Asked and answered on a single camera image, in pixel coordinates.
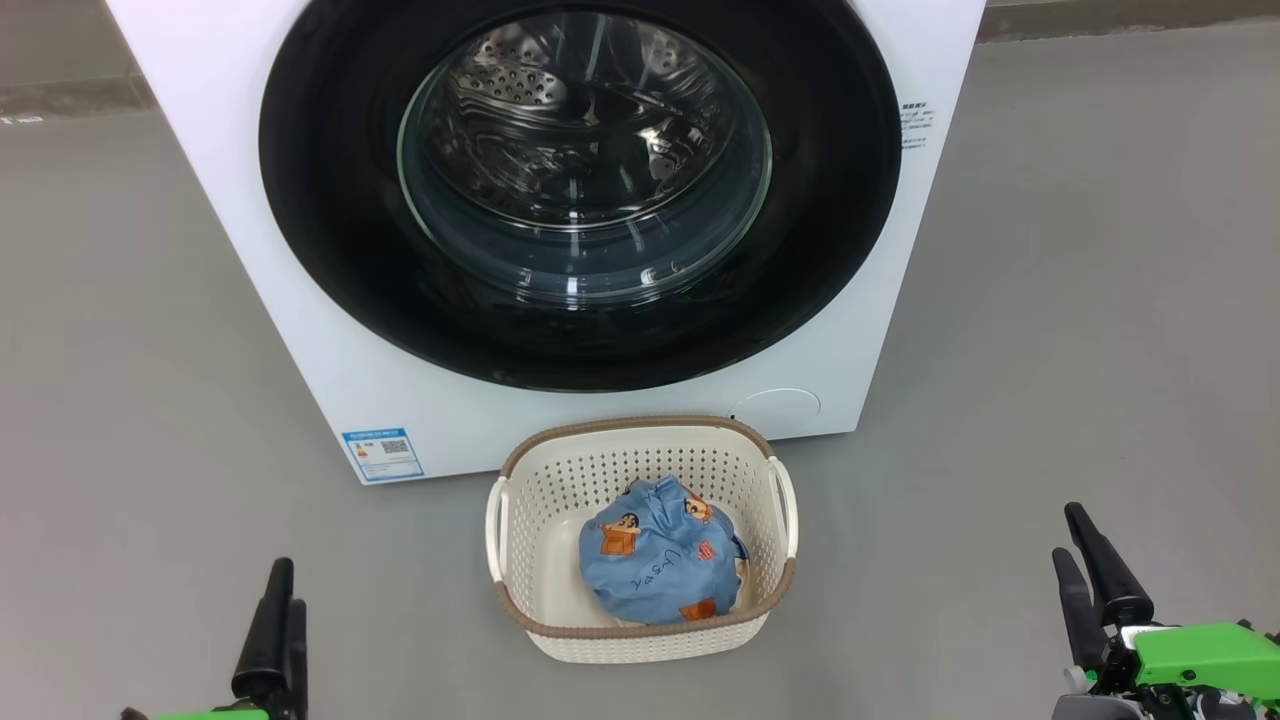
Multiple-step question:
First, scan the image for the cream perforated laundry basket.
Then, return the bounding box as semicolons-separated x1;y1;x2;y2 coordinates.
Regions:
485;415;800;665

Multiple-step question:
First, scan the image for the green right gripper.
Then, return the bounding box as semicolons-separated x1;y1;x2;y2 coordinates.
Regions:
1050;503;1280;720

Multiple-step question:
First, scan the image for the stainless steel washing machine drum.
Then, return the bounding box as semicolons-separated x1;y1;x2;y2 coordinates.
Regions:
420;10;746;241

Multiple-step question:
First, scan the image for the white front-load washing machine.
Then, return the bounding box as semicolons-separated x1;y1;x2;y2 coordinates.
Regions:
105;0;988;486

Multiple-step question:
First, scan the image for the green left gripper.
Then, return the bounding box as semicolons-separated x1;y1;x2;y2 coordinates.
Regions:
150;558;309;720

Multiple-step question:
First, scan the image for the blue energy label sticker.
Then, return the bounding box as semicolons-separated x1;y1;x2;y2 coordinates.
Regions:
341;428;425;484

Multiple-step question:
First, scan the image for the round white filter cover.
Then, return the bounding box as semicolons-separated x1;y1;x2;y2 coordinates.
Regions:
730;388;822;433

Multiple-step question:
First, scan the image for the black round glass washer door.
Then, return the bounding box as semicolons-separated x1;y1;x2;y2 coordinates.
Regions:
258;0;904;393

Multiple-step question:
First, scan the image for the blue cartoon print garment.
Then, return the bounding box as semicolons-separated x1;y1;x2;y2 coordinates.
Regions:
579;475;751;626

